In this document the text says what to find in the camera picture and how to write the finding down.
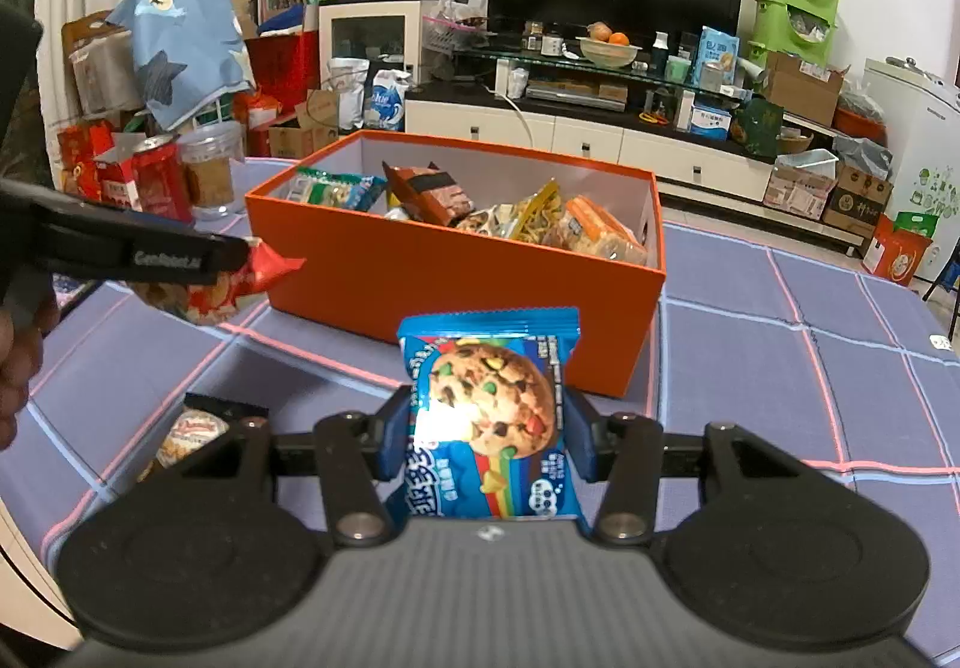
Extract white television cabinet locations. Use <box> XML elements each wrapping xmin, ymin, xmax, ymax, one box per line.
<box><xmin>405</xmin><ymin>49</ymin><xmax>886</xmax><ymax>241</ymax></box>

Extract brown cardboard carton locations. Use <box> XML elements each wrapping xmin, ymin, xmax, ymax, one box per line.
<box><xmin>823</xmin><ymin>165</ymin><xmax>893</xmax><ymax>234</ymax></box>

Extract pale cardboard carton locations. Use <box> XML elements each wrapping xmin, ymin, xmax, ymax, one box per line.
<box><xmin>763</xmin><ymin>150</ymin><xmax>837</xmax><ymax>219</ymax></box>

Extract green white snack packet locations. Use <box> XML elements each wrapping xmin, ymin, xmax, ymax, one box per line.
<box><xmin>289</xmin><ymin>167</ymin><xmax>388</xmax><ymax>213</ymax></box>

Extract dark green bag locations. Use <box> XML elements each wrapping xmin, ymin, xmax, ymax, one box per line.
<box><xmin>731</xmin><ymin>98</ymin><xmax>785</xmax><ymax>159</ymax></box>

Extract blue tissue box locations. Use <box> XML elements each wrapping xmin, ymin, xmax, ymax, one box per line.
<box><xmin>690</xmin><ymin>101</ymin><xmax>732</xmax><ymax>140</ymax></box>

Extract red cracker packet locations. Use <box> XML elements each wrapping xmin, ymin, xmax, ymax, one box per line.
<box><xmin>133</xmin><ymin>236</ymin><xmax>307</xmax><ymax>328</ymax></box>

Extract clear mixed snack packet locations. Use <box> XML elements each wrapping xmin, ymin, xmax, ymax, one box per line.
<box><xmin>456</xmin><ymin>203</ymin><xmax>520</xmax><ymax>238</ymax></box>

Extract brown cookie packet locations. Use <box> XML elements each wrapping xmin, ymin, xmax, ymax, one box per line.
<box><xmin>381</xmin><ymin>161</ymin><xmax>478</xmax><ymax>226</ymax></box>

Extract orange cracker packet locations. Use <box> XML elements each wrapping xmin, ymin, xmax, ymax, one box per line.
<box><xmin>555</xmin><ymin>195</ymin><xmax>650</xmax><ymax>265</ymax></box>

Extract white glass door cabinet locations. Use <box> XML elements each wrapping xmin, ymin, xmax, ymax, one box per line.
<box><xmin>319</xmin><ymin>0</ymin><xmax>425</xmax><ymax>114</ymax></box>

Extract person's left hand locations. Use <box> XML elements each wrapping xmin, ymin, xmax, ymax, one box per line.
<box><xmin>0</xmin><ymin>300</ymin><xmax>62</xmax><ymax>453</ymax></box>

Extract red cartons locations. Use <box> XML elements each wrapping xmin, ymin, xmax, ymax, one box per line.
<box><xmin>58</xmin><ymin>120</ymin><xmax>151</xmax><ymax>213</ymax></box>

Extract large red box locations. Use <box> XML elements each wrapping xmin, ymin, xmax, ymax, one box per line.
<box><xmin>244</xmin><ymin>30</ymin><xmax>322</xmax><ymax>114</ymax></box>

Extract white washing machine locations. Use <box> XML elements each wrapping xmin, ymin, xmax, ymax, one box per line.
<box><xmin>862</xmin><ymin>59</ymin><xmax>960</xmax><ymax>283</ymax></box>

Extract silver media player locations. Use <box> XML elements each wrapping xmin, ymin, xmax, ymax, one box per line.
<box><xmin>525</xmin><ymin>79</ymin><xmax>627</xmax><ymax>112</ymax></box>

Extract orange storage box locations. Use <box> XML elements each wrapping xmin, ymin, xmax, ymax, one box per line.
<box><xmin>244</xmin><ymin>129</ymin><xmax>667</xmax><ymax>400</ymax></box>

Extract blue white snack bag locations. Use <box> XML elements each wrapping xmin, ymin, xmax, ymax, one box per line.
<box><xmin>697</xmin><ymin>26</ymin><xmax>740</xmax><ymax>90</ymax></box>

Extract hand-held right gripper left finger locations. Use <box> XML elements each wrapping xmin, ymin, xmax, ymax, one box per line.
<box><xmin>180</xmin><ymin>387</ymin><xmax>413</xmax><ymax>549</ymax></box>

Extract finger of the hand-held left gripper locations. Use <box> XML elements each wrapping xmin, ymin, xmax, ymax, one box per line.
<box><xmin>37</xmin><ymin>190</ymin><xmax>250</xmax><ymax>288</ymax></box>

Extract clear plastic jar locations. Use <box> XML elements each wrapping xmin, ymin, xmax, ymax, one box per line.
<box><xmin>178</xmin><ymin>122</ymin><xmax>245</xmax><ymax>220</ymax></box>

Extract blue cookie packet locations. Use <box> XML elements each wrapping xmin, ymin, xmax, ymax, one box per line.
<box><xmin>396</xmin><ymin>308</ymin><xmax>584</xmax><ymax>523</ymax></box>

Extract fruit bowl with oranges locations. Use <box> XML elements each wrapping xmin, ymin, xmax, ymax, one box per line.
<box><xmin>577</xmin><ymin>23</ymin><xmax>644</xmax><ymax>69</ymax></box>

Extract blue white plastic bag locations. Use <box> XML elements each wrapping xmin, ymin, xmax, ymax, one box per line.
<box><xmin>364</xmin><ymin>70</ymin><xmax>410</xmax><ymax>133</ymax></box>

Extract purple checked tablecloth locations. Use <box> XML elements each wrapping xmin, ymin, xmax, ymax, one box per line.
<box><xmin>0</xmin><ymin>156</ymin><xmax>960</xmax><ymax>668</ymax></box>

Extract yellow snack packet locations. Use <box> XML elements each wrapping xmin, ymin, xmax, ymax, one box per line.
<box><xmin>514</xmin><ymin>180</ymin><xmax>565</xmax><ymax>243</ymax></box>

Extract red drink can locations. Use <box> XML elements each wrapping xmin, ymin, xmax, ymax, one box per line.
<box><xmin>133</xmin><ymin>137</ymin><xmax>194</xmax><ymax>224</ymax></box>

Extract blue star print cloth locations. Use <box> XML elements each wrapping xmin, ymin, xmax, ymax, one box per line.
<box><xmin>105</xmin><ymin>0</ymin><xmax>256</xmax><ymax>133</ymax></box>

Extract orange gift bag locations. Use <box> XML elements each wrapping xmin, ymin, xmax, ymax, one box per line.
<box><xmin>862</xmin><ymin>212</ymin><xmax>935</xmax><ymax>286</ymax></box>

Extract green stacking bins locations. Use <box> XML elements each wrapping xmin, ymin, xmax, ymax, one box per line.
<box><xmin>750</xmin><ymin>0</ymin><xmax>845</xmax><ymax>69</ymax></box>

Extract black cookie packet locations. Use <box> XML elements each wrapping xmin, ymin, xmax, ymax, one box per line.
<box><xmin>139</xmin><ymin>394</ymin><xmax>271</xmax><ymax>483</ymax></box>

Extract open cardboard box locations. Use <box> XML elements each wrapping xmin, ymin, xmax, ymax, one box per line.
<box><xmin>763</xmin><ymin>51</ymin><xmax>845</xmax><ymax>127</ymax></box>

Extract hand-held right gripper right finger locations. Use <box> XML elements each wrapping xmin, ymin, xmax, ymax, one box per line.
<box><xmin>559</xmin><ymin>387</ymin><xmax>807</xmax><ymax>549</ymax></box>

